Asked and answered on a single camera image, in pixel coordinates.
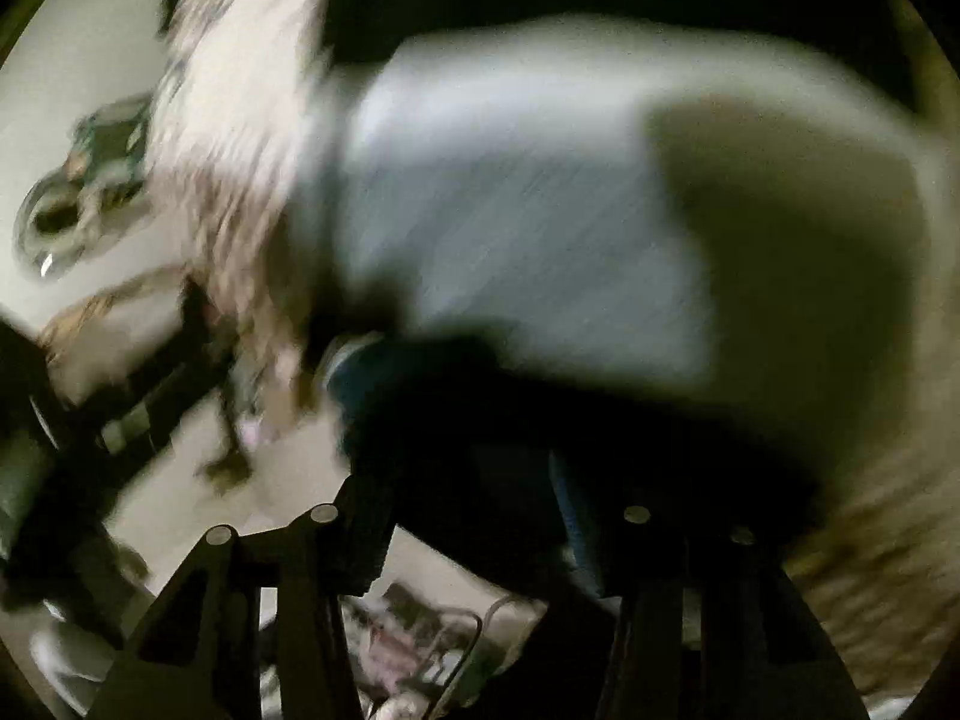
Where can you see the clear round object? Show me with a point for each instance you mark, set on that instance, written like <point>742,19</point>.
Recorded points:
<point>79,187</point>

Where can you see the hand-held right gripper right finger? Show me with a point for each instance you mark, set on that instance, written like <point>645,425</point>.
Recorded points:
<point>651,615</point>

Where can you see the dark cloth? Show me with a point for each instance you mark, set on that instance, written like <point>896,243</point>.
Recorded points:
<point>570,427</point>

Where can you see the pink white patterned cloth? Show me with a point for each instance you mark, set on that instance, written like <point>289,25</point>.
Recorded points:
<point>240,127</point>

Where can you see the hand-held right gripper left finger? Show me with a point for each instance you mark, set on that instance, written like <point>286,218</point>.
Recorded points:
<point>313,585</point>

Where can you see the light grey cloth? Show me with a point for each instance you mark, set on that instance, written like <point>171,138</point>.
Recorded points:
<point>525,202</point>

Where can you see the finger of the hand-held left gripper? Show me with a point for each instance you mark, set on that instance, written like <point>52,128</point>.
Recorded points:
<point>161,390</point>

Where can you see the brown textured mat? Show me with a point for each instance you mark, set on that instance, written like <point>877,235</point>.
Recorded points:
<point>892,540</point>

